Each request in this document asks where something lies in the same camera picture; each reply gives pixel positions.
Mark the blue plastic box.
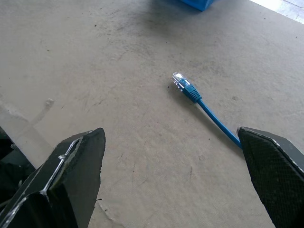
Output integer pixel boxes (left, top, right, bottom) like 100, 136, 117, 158
178, 0, 222, 12

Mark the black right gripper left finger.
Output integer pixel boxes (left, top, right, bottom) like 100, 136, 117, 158
0, 127, 106, 228

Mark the black device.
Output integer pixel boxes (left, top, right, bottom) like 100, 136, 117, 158
0, 125, 37, 212

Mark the clear acrylic stand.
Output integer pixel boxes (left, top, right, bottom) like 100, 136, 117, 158
0, 97, 55, 170

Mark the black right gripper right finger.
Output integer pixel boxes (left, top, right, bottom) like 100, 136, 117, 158
237, 126, 304, 228

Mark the blue Ethernet cable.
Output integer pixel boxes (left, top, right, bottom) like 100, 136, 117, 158
171, 71, 243, 150

